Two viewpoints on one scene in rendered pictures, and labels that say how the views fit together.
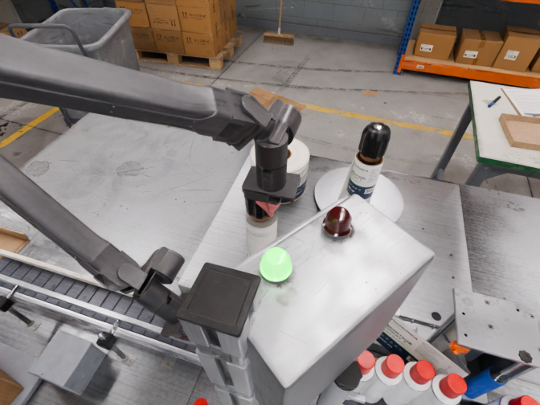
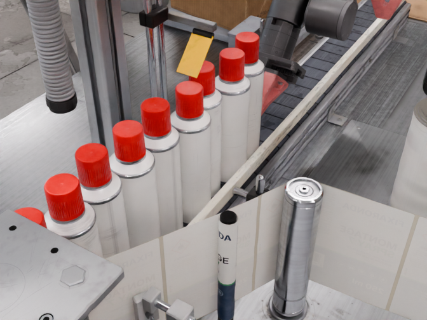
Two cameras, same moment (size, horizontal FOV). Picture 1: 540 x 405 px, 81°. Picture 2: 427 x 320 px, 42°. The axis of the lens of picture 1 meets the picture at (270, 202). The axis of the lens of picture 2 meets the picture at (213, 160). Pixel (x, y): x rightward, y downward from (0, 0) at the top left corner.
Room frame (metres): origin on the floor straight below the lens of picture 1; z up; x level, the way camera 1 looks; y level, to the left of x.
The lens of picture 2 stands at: (0.41, -0.57, 1.43)
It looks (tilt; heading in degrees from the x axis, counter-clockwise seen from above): 39 degrees down; 104
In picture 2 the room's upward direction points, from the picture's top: straight up
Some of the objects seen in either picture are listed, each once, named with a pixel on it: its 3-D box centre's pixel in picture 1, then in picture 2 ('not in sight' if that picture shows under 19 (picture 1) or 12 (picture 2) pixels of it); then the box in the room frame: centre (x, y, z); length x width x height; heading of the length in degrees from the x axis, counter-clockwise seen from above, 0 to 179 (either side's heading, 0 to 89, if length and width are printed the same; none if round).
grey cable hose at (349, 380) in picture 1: (335, 392); (46, 21); (0.11, -0.09, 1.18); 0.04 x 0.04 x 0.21
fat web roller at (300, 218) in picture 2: not in sight; (295, 254); (0.39, -0.16, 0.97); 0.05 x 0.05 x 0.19
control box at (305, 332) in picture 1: (313, 312); not in sight; (0.14, -0.05, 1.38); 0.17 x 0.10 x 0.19; 128
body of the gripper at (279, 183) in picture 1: (271, 173); not in sight; (0.44, 0.00, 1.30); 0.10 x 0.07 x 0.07; 74
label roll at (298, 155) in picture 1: (279, 169); not in sight; (0.84, -0.03, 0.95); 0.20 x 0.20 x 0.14
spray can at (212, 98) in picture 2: not in sight; (202, 133); (0.24, 0.02, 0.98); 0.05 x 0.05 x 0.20
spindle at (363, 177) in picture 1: (367, 165); not in sight; (0.77, -0.31, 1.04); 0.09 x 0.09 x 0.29
